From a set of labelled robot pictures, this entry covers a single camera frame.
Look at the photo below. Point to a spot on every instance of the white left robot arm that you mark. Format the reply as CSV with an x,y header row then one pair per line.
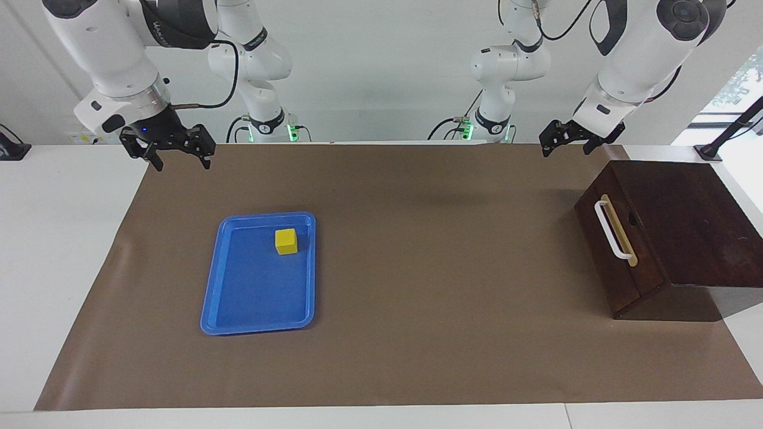
x,y
644,53

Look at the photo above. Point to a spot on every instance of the black clamp stand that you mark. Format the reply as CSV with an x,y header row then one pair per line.
x,y
724,136

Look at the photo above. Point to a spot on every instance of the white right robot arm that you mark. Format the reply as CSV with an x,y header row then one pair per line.
x,y
113,47

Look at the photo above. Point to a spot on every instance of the wooden drawer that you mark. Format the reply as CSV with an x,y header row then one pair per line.
x,y
596,238

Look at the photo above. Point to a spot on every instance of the black table clamp mount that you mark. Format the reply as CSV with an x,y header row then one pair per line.
x,y
12,149

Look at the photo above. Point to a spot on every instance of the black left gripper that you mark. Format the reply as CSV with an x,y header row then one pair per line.
x,y
602,140

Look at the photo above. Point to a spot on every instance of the dark wooden drawer cabinet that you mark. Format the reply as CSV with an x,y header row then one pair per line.
x,y
697,226

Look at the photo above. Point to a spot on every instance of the blue plastic tray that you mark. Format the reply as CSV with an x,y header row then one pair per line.
x,y
256,292

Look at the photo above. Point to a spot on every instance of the yellow cube block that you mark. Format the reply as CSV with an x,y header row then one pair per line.
x,y
286,241

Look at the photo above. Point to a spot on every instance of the white wall socket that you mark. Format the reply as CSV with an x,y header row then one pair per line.
x,y
83,138

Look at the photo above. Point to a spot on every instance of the brown table mat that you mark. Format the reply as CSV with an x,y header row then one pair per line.
x,y
417,298

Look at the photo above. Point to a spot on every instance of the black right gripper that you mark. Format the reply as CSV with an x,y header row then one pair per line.
x,y
155,128

